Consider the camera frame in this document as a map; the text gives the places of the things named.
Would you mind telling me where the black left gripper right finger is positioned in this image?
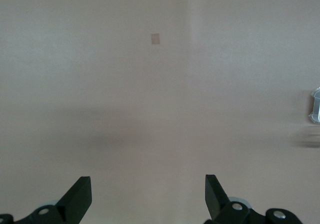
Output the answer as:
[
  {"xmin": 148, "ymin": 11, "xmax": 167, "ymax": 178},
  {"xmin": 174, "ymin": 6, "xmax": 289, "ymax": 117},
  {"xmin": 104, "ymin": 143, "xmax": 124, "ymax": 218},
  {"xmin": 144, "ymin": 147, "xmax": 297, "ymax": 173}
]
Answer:
[{"xmin": 203, "ymin": 174, "xmax": 304, "ymax": 224}]

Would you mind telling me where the clear plastic egg box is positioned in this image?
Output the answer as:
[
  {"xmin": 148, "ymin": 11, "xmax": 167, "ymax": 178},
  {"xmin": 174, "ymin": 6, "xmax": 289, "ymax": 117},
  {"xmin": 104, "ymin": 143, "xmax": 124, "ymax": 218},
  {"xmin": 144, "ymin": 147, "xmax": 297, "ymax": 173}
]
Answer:
[{"xmin": 310, "ymin": 86, "xmax": 320, "ymax": 124}]

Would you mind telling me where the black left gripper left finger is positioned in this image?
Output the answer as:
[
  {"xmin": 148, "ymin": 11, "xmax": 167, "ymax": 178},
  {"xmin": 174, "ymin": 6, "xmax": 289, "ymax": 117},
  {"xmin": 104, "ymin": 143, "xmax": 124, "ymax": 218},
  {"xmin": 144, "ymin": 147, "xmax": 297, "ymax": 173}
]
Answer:
[{"xmin": 0, "ymin": 175, "xmax": 93, "ymax": 224}]

